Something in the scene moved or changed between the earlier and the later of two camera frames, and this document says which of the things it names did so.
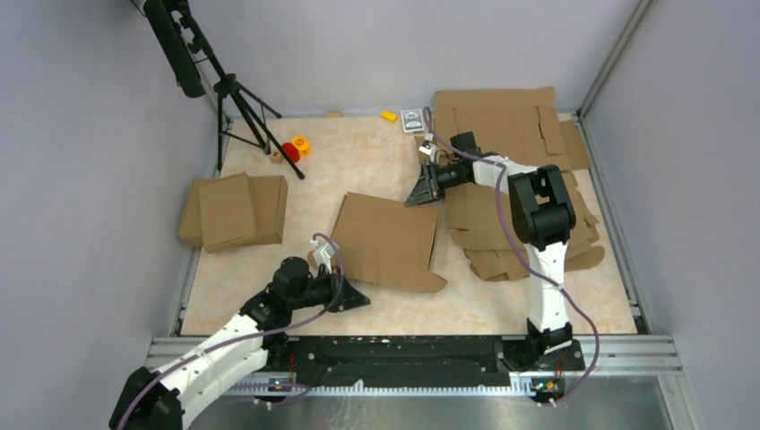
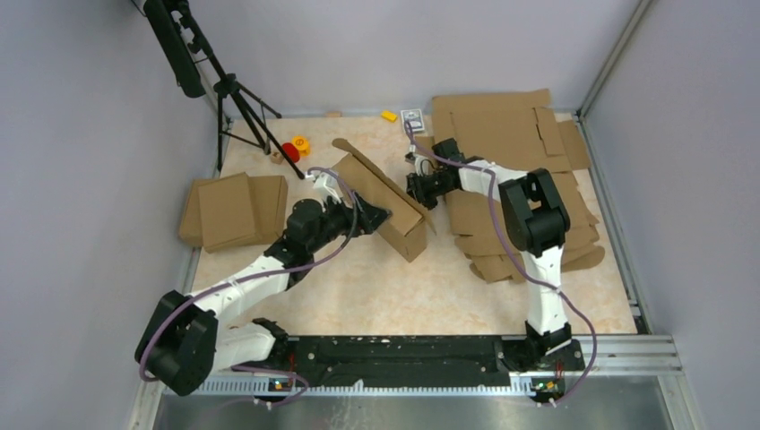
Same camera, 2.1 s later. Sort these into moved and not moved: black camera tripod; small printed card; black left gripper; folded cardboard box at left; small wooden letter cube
Moved: black left gripper
Not moved: black camera tripod; small wooden letter cube; folded cardboard box at left; small printed card
